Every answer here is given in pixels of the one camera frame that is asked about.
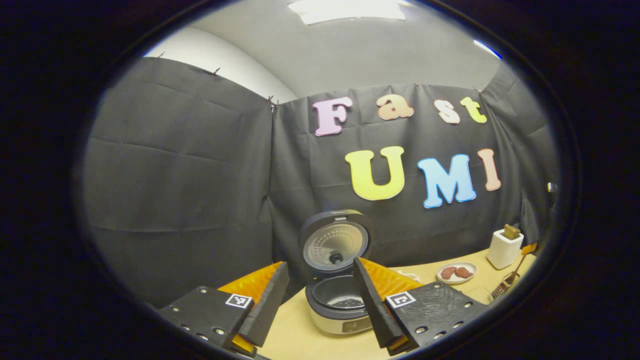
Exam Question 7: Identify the large ceiling light panel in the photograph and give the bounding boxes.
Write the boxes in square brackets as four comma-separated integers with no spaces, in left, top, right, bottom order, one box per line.
[287,0,407,26]

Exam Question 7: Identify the small glass rice container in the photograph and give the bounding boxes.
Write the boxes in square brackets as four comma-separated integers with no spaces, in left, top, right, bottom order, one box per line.
[489,271,521,302]

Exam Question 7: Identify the black silver rice cooker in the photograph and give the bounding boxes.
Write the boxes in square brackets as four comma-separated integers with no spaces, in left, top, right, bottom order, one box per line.
[299,209,381,337]

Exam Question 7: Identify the white chopstick holder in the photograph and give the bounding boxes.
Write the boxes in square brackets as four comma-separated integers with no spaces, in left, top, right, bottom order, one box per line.
[486,228,525,270]

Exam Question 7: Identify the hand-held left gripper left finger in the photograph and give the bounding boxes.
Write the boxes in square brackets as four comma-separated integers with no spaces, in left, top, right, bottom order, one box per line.
[159,261,291,358]

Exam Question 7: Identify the small ceiling light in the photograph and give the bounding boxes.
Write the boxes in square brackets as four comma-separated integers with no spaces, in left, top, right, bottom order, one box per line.
[472,39,502,60]

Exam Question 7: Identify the black backdrop cloth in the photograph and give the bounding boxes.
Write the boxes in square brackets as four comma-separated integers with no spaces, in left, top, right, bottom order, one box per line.
[82,56,561,308]

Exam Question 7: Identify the white round plate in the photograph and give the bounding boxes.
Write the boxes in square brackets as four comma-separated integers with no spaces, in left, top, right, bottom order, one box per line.
[436,262,478,285]

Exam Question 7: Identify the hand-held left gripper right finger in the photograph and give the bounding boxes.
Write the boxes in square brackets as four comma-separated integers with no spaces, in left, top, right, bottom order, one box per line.
[352,257,491,357]

